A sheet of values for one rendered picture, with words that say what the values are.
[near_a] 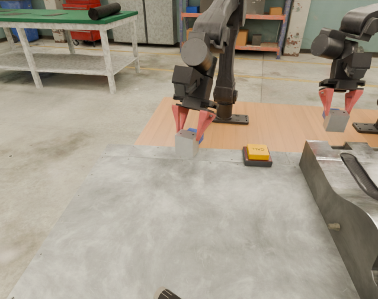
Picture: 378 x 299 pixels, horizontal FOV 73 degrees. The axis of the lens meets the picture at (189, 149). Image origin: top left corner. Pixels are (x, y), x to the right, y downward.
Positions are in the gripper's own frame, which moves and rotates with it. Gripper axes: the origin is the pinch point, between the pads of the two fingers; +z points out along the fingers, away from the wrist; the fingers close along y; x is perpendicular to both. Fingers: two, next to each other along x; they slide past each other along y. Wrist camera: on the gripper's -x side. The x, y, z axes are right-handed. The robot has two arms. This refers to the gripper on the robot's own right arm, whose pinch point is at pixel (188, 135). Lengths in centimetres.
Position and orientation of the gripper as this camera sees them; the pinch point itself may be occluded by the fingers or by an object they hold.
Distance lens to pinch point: 63.6
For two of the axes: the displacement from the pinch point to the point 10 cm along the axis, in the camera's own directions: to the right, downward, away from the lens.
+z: -2.2, 9.7, 1.1
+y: 9.0, 2.4, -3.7
